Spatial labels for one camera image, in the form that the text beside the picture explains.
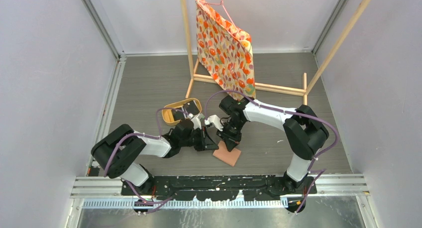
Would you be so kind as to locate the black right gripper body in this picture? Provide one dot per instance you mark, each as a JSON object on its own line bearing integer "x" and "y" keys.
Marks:
{"x": 232, "y": 130}

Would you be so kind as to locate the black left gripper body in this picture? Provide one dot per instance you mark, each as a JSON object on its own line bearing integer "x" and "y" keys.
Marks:
{"x": 195, "y": 139}

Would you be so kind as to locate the pink blue card holder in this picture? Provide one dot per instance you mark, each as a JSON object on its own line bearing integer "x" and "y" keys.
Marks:
{"x": 228, "y": 157}

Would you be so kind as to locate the yellow oval card tray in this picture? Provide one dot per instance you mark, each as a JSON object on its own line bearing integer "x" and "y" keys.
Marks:
{"x": 175, "y": 111}

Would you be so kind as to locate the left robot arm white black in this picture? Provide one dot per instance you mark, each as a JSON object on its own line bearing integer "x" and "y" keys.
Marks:
{"x": 118, "y": 151}

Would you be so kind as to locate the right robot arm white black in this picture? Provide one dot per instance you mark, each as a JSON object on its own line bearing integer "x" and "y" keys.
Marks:
{"x": 304, "y": 132}

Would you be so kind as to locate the orange floral fabric bag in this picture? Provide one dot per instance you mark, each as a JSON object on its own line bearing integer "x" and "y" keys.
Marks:
{"x": 225, "y": 51}

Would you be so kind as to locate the wooden hanging rack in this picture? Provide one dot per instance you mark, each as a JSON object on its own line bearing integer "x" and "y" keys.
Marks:
{"x": 307, "y": 86}

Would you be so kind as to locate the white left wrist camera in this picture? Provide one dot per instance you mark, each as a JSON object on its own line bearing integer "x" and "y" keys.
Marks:
{"x": 196, "y": 120}

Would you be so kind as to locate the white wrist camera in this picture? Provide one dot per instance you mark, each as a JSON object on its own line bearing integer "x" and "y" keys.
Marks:
{"x": 196, "y": 120}
{"x": 214, "y": 121}

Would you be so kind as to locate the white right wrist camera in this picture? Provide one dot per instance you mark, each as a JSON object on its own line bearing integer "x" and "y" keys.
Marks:
{"x": 214, "y": 121}

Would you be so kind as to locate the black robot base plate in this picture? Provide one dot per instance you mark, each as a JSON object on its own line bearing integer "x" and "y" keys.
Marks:
{"x": 219, "y": 188}

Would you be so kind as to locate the pink wire hanger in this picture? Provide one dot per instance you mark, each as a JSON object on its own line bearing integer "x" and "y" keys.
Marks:
{"x": 221, "y": 3}

